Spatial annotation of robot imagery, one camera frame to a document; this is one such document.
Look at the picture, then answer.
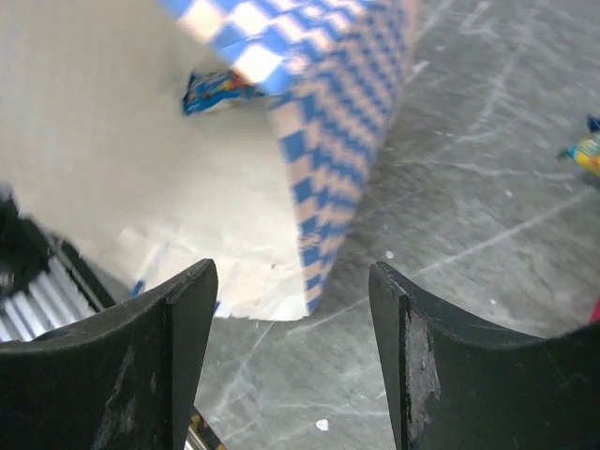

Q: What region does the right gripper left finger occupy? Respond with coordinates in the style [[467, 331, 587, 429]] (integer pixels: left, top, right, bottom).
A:
[[1, 260, 218, 449]]

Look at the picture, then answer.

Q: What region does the blue checkered paper bag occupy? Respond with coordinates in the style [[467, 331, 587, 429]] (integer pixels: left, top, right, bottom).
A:
[[1, 1, 419, 322]]

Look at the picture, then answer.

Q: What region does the blue snack bag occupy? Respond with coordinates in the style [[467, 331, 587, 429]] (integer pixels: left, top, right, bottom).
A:
[[587, 114, 600, 133]]

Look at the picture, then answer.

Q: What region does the red chips bag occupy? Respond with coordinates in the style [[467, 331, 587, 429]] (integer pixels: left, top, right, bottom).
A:
[[590, 300, 600, 323]]

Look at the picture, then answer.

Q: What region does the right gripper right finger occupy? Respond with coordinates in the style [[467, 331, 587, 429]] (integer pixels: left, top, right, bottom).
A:
[[368, 262, 599, 449]]

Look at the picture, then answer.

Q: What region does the green yellow candy packet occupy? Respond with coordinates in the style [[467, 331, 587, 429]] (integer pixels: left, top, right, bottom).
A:
[[557, 132, 600, 176]]

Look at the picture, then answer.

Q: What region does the aluminium frame rail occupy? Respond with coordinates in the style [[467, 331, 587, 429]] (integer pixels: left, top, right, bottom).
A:
[[1, 235, 116, 342]]

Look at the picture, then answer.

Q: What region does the small orange blue packet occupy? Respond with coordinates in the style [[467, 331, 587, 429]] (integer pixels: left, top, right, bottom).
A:
[[182, 69, 265, 115]]

